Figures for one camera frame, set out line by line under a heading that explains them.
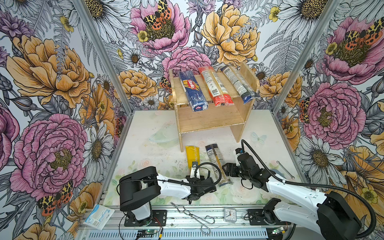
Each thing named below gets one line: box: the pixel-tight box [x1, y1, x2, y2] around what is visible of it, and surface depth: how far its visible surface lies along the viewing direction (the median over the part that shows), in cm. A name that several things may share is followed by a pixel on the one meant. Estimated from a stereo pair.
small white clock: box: [223, 207, 237, 223], surface depth 75 cm
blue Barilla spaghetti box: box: [178, 70, 209, 112], surface depth 67 cm
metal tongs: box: [170, 201, 216, 236], surface depth 76 cm
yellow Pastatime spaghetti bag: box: [185, 145, 200, 171], surface depth 98 cm
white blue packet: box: [83, 203, 115, 231], surface depth 76 cm
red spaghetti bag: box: [198, 66, 235, 107], surface depth 70 cm
